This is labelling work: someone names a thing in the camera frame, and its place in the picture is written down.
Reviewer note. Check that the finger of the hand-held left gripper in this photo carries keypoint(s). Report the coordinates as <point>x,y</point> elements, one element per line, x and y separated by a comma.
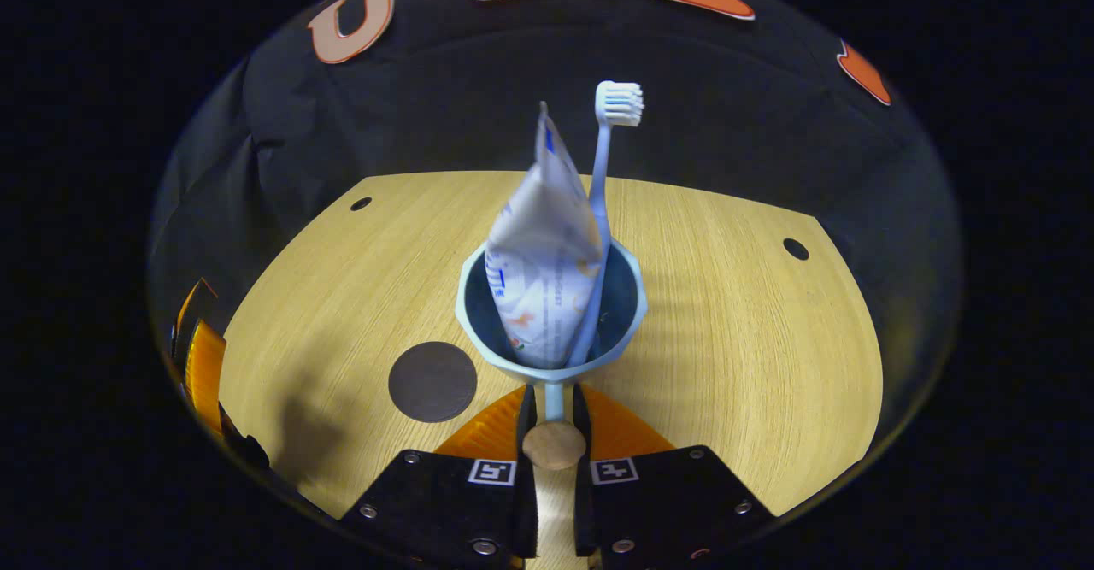
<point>190,314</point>
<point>205,373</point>

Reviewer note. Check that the black backdrop cloth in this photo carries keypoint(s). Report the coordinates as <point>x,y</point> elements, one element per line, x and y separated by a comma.
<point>427,108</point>

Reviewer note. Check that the white toothbrush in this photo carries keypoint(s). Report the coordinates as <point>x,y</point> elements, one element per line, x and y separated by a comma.
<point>602,177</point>

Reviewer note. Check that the dark brown round coaster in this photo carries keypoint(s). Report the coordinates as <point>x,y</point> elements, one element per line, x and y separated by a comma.
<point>432,382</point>

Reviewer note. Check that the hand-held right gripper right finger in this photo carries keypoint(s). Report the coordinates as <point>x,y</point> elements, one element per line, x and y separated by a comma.
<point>584,502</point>

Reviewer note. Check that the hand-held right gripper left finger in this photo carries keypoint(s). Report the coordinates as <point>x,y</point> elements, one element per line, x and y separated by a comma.
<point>526,502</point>

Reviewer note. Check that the white toothpaste tube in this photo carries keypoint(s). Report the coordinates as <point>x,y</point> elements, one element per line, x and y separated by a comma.
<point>543,279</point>

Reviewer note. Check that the wooden desktop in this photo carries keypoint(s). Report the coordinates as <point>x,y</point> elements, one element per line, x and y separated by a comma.
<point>726,339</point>

